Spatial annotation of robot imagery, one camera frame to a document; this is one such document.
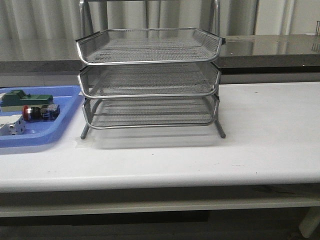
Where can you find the white table leg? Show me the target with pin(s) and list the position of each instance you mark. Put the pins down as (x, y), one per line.
(310, 222)

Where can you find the dark granite counter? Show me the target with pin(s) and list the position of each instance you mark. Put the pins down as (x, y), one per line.
(250, 54)

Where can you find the silver wire rack frame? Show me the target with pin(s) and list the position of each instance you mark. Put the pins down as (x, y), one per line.
(213, 24)

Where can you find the blue plastic tray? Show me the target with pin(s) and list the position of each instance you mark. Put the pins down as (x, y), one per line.
(43, 132)

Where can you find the red emergency stop button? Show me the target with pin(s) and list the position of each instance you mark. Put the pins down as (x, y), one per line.
(48, 112)

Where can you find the green terminal block component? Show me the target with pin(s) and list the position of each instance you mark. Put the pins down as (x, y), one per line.
(14, 100)

